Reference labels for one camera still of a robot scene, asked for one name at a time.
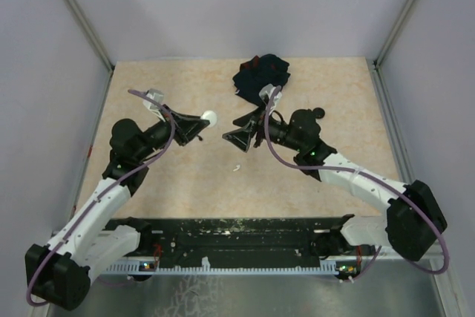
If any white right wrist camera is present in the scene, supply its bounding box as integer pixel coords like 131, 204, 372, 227
259, 84, 282, 111

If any dark navy folded cloth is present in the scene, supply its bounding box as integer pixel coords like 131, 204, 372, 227
232, 53, 290, 106

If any black earbud charging case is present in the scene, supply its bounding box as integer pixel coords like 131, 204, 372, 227
312, 108, 326, 119

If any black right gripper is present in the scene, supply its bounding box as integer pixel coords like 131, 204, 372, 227
223, 101, 304, 151

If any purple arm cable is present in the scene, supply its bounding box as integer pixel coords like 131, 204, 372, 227
25, 89, 176, 307
263, 85, 452, 275

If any aluminium corner post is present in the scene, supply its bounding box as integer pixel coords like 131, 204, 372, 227
63, 0, 115, 74
372, 0, 441, 69

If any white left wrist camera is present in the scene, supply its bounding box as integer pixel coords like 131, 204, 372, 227
142, 88, 164, 113

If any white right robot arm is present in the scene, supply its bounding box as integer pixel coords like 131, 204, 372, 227
223, 107, 449, 262

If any aluminium corner post right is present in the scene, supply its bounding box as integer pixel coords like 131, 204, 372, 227
372, 0, 441, 69

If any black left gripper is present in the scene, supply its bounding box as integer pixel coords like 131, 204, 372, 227
134, 103, 209, 161

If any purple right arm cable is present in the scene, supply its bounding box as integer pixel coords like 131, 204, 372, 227
263, 85, 452, 275

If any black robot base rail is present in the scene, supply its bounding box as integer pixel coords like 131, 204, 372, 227
99, 215, 376, 269

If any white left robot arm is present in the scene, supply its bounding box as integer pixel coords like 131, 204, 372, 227
25, 105, 217, 310

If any aluminium corner post left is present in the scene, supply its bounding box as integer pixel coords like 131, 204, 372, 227
63, 0, 115, 74

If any white earbud charging case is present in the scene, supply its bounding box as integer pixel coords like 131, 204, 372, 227
200, 110, 217, 128

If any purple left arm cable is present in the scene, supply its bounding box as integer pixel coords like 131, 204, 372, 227
25, 89, 176, 307

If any white cable duct strip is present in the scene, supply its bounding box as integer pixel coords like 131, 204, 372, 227
95, 259, 357, 276

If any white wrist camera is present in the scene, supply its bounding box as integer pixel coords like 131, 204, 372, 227
142, 88, 164, 113
259, 84, 282, 111

